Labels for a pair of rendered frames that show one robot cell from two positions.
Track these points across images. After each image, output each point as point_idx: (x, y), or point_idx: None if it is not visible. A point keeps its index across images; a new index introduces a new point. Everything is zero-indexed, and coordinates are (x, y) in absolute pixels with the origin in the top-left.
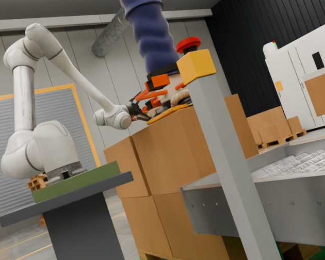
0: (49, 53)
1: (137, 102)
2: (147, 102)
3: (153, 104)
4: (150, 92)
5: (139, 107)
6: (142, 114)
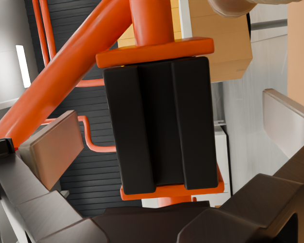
0: None
1: (28, 204)
2: (128, 134)
3: (172, 42)
4: (39, 99)
5: (137, 211)
6: None
